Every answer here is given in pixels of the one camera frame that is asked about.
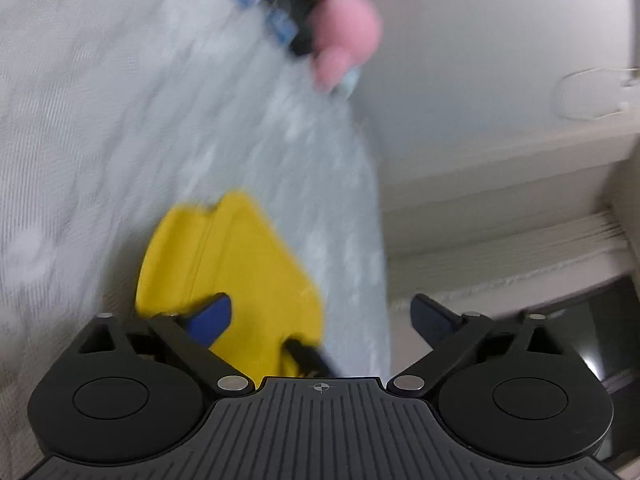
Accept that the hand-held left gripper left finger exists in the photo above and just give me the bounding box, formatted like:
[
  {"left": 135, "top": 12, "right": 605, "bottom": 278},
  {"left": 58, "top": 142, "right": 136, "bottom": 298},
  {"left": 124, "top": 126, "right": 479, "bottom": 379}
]
[{"left": 65, "top": 292, "right": 257, "bottom": 397}]

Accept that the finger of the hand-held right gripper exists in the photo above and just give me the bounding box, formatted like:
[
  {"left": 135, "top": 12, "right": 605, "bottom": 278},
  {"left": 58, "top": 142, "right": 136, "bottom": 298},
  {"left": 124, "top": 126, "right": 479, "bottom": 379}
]
[{"left": 281, "top": 339, "right": 342, "bottom": 378}]

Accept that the black object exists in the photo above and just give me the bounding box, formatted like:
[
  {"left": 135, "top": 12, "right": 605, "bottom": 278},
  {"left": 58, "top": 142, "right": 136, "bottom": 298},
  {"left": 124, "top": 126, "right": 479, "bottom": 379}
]
[{"left": 272, "top": 0, "right": 323, "bottom": 60}]

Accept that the white cable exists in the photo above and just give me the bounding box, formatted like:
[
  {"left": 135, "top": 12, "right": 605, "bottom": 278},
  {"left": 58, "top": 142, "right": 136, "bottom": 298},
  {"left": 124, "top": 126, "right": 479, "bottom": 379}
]
[{"left": 554, "top": 66, "right": 640, "bottom": 122}]

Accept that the yellow container lid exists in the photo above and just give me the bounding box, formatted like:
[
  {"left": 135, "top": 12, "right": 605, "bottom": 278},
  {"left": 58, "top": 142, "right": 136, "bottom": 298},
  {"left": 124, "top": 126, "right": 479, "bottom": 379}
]
[{"left": 136, "top": 190, "right": 326, "bottom": 380}]

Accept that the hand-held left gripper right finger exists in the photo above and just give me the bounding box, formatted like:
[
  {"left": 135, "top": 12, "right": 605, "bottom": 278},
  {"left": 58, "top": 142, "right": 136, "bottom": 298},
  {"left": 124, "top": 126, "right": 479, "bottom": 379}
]
[{"left": 387, "top": 294, "right": 582, "bottom": 398}]

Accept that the pink plush toy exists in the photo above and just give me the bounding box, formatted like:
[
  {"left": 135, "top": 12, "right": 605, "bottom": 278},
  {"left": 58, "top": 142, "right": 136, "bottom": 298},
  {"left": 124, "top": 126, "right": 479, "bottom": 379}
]
[{"left": 294, "top": 0, "right": 385, "bottom": 90}]

